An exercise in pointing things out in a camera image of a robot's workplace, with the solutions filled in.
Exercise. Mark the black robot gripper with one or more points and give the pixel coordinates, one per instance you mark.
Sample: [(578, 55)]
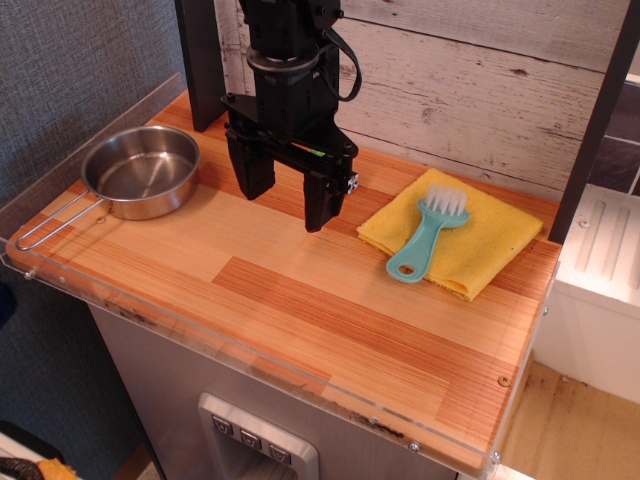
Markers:
[(291, 119)]

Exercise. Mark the teal plastic brush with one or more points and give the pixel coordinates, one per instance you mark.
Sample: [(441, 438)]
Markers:
[(442, 207)]

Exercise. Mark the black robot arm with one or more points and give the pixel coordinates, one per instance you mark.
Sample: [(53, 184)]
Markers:
[(294, 54)]

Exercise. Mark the stainless steel pot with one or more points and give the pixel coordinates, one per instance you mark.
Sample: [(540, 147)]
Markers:
[(138, 174)]

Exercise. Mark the yellow folded cloth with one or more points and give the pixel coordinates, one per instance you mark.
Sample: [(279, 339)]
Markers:
[(466, 259)]

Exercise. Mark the grey toy fridge cabinet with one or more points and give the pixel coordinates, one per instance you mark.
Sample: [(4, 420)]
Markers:
[(206, 420)]

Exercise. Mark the white toy sink unit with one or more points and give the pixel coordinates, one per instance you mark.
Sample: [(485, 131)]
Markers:
[(589, 330)]

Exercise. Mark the dark vertical post left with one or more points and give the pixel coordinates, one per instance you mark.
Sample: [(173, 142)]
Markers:
[(202, 59)]

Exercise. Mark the dark vertical post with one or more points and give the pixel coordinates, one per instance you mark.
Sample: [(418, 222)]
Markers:
[(619, 65), (202, 59)]

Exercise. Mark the clear acrylic guard rail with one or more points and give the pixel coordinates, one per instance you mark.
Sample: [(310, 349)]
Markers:
[(336, 354)]

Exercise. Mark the dark vertical post right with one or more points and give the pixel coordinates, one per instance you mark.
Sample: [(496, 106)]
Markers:
[(619, 65)]

